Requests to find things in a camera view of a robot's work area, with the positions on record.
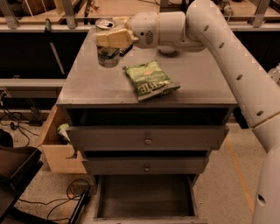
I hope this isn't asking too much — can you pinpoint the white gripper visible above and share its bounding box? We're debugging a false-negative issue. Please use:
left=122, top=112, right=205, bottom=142
left=94, top=12, right=158, bottom=49

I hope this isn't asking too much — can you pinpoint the silver green 7up can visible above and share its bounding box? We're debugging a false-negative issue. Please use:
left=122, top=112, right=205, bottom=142
left=95, top=18, right=120, bottom=68

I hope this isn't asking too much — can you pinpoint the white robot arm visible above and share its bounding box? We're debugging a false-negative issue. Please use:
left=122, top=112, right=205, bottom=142
left=94, top=0, right=280, bottom=224

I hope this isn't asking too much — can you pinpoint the white ceramic bowl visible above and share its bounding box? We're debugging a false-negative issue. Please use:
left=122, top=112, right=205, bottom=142
left=158, top=48, right=177, bottom=54

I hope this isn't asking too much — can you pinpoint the black snack bar wrapper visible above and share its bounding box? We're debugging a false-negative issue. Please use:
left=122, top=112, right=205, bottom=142
left=120, top=45, right=133, bottom=57

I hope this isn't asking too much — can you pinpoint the green kettle chips bag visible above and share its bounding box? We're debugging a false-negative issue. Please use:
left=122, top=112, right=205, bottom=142
left=123, top=59, right=180, bottom=102

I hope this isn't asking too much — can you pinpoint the grey metal drawer cabinet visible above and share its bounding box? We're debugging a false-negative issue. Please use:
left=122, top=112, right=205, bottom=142
left=57, top=34, right=237, bottom=224

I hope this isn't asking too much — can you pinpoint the top grey drawer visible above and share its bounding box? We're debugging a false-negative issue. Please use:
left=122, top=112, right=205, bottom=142
left=66, top=126, right=228, bottom=151

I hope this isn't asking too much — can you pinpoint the green packet in wooden box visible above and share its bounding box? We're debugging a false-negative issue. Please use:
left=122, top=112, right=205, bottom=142
left=57, top=123, right=71, bottom=144

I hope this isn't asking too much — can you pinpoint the light wooden box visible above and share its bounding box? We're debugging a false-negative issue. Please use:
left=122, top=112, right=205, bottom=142
left=37, top=105, right=86, bottom=174

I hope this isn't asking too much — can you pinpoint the middle grey drawer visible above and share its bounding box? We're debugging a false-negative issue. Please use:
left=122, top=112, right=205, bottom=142
left=82, top=157, right=209, bottom=175

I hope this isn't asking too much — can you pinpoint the open bottom grey drawer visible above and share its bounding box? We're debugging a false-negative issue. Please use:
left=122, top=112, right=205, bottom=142
left=94, top=174, right=208, bottom=224

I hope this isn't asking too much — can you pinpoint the green handled screwdriver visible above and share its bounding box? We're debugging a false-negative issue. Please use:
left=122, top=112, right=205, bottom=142
left=45, top=18, right=52, bottom=32

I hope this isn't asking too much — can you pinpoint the black cable at left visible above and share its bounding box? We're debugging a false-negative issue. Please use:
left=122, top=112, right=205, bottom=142
left=0, top=90, right=39, bottom=146

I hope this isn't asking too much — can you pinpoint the black floor cable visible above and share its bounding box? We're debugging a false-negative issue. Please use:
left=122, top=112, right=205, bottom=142
left=17, top=178, right=92, bottom=221

